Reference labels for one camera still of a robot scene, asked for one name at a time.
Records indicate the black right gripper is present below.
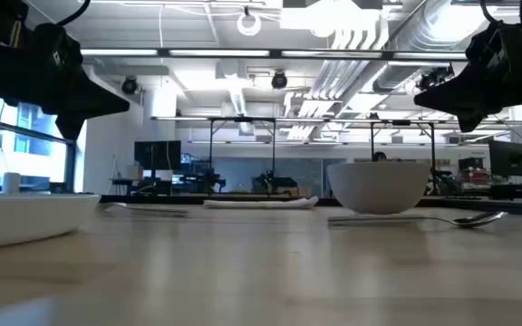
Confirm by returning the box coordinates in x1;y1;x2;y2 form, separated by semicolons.
413;21;522;134

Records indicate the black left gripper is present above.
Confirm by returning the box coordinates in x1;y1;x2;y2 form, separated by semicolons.
0;23;131;140

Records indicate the metal spoon with taped handle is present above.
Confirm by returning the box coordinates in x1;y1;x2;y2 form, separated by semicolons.
327;210;509;230

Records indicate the white round plate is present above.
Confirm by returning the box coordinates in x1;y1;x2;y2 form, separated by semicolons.
0;193;102;252

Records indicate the white bowl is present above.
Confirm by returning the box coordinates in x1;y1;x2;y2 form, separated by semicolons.
326;161;431;216

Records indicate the metal fork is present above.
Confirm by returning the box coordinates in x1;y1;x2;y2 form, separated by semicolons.
96;201;191;216

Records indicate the black round ceiling spotlight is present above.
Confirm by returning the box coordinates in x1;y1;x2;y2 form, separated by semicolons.
270;69;289;91
416;65;456;91
121;76;140;96

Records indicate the black computer monitor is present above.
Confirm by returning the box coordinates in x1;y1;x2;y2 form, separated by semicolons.
488;139;522;178
133;139;183;172

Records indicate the white paper roll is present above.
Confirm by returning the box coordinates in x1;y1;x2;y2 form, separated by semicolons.
1;171;22;196

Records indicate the long ceiling light strip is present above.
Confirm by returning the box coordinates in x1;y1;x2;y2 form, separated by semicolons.
79;47;469;62

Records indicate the white folded napkin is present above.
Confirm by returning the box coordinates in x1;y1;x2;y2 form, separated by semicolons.
202;195;320;211

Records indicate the black workstation frame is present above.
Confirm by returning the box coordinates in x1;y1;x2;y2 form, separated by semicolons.
369;119;438;194
207;116;277;188

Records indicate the silver ventilation duct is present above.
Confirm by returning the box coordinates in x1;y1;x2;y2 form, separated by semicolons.
371;0;485;94

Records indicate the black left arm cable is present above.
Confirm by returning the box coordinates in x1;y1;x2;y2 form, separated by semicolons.
55;0;92;27

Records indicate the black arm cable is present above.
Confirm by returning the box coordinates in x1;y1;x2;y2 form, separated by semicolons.
479;0;503;24
55;0;92;27

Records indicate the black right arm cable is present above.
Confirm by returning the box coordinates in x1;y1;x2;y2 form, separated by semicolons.
479;0;503;24

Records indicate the black aluminium table frame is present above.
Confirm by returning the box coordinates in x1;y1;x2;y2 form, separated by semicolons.
100;193;522;216

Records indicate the white ring ceiling lamp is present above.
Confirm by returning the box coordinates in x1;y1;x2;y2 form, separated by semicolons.
236;12;263;38

